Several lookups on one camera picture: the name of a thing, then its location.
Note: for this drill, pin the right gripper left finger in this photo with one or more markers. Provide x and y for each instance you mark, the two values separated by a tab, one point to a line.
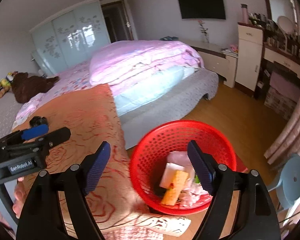
41	216

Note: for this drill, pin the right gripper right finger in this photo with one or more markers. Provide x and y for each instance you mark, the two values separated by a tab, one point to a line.
255	216

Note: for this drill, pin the white paper bag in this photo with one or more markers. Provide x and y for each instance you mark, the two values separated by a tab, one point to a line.
168	174

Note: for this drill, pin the black plastic bag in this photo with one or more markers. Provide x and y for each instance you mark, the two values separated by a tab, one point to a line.
38	120

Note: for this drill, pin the green pea snack packet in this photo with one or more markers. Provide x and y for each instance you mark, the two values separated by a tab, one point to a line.
197	179

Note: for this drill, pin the person left hand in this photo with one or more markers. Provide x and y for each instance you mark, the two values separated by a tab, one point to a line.
20	195

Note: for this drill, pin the blue plastic stool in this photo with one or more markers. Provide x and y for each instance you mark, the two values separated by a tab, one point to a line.
287	184

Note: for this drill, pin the red floor mat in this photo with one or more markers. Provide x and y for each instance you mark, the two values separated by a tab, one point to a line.
240	167

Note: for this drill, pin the yellow green plush toy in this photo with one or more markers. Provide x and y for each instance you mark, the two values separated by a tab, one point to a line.
5	83

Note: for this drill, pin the brown plush teddy bear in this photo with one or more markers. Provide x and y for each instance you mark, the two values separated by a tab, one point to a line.
25	87

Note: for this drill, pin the orange rose pattern blanket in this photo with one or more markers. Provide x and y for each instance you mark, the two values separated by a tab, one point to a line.
117	209

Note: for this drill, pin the pink curtain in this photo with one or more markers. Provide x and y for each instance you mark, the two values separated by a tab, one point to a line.
288	141

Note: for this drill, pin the pink floral bed sheet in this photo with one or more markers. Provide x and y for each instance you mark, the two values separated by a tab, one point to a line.
72	79

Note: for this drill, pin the red plastic mesh basket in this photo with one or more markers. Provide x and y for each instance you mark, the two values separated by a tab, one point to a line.
162	151

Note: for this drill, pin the glass sliding door wardrobe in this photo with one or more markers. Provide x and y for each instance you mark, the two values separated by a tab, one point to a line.
69	38

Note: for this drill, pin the round grey bed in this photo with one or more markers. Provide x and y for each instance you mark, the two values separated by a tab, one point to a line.
174	105

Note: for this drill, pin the pink folded duvet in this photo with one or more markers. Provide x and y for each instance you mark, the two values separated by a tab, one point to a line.
125	63

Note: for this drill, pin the white low tv cabinet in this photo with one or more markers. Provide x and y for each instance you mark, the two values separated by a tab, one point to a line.
216	60

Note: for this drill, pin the dark wooden door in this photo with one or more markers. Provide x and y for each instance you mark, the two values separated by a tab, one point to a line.
117	21

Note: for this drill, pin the white tall cabinet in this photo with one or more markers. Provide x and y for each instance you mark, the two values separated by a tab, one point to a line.
250	46

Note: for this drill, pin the dark wood dressing table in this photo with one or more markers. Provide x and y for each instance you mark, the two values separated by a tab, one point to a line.
278	82

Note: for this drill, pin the round vanity mirror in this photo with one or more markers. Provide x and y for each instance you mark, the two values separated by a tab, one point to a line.
287	27

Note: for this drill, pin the pink thermos bottle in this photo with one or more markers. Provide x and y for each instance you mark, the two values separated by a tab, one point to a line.
245	14

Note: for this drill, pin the black wall television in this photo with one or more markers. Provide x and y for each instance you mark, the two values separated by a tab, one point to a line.
202	9

